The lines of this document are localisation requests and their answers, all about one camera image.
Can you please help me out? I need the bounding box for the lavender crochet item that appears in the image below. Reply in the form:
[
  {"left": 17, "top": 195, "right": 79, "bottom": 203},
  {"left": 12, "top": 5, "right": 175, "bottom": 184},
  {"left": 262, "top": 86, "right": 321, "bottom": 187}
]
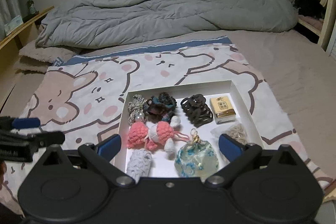
[{"left": 126, "top": 148, "right": 153, "bottom": 183}]

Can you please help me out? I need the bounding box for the blue floral brocade pouch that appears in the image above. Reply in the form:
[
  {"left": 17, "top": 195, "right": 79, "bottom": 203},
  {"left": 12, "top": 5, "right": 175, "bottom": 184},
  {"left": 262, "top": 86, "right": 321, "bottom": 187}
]
[{"left": 174, "top": 128, "right": 219, "bottom": 181}]

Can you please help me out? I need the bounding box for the pink white crochet toy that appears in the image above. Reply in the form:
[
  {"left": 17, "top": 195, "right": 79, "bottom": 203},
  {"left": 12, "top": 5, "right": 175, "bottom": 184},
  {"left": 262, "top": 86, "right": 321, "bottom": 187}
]
[{"left": 126, "top": 116, "right": 190, "bottom": 158}]

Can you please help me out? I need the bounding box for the yellow tissue packet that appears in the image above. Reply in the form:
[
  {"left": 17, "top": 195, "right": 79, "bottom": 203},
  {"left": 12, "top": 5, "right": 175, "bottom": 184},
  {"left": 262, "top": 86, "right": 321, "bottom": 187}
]
[{"left": 210, "top": 96, "right": 236, "bottom": 124}]

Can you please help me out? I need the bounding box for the multicolour twisted rope knot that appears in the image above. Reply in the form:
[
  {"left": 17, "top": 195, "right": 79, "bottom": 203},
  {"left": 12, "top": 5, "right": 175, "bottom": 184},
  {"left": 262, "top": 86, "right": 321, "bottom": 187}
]
[{"left": 127, "top": 94, "right": 146, "bottom": 125}]

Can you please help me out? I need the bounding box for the cartoon bear blanket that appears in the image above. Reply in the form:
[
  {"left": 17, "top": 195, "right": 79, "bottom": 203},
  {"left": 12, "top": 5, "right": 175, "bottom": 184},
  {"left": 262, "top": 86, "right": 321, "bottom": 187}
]
[{"left": 4, "top": 35, "right": 336, "bottom": 214}]

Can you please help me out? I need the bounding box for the beige fluffy folded blanket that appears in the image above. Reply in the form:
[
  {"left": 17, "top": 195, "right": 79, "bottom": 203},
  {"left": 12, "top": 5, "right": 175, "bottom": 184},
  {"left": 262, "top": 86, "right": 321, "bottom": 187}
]
[{"left": 14, "top": 40, "right": 81, "bottom": 73}]

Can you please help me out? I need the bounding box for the white shallow storage box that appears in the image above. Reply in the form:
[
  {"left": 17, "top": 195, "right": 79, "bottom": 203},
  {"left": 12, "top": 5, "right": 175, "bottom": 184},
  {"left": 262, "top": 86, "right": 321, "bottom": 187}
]
[{"left": 111, "top": 81, "right": 263, "bottom": 177}]

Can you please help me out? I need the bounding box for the left wooden shelf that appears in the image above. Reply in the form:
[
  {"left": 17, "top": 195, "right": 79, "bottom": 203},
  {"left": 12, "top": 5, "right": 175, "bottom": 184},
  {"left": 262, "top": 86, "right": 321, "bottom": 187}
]
[{"left": 1, "top": 6, "right": 54, "bottom": 76}]

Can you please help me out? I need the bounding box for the blue tissue box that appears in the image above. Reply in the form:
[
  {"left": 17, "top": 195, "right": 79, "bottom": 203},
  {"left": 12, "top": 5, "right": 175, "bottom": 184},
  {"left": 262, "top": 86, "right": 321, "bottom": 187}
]
[{"left": 4, "top": 15, "right": 23, "bottom": 36}]

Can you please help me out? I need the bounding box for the grey curtain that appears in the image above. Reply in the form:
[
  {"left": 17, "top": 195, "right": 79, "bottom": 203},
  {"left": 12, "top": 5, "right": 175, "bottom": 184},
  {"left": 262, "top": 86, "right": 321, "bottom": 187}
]
[{"left": 0, "top": 0, "right": 21, "bottom": 40}]

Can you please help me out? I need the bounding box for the green glass bottle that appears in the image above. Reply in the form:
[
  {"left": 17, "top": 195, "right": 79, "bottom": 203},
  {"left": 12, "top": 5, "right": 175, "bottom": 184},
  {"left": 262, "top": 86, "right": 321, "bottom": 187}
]
[{"left": 27, "top": 0, "right": 38, "bottom": 16}]

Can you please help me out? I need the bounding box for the grey quilted duvet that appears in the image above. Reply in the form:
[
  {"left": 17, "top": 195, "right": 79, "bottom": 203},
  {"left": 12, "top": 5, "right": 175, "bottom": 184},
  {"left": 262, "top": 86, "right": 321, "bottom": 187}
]
[{"left": 35, "top": 0, "right": 298, "bottom": 49}]

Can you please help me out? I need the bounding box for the black hair ties bundle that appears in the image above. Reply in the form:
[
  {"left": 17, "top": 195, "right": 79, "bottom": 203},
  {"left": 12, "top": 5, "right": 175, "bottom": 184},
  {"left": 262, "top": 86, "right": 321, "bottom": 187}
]
[{"left": 180, "top": 93, "right": 214, "bottom": 128}]

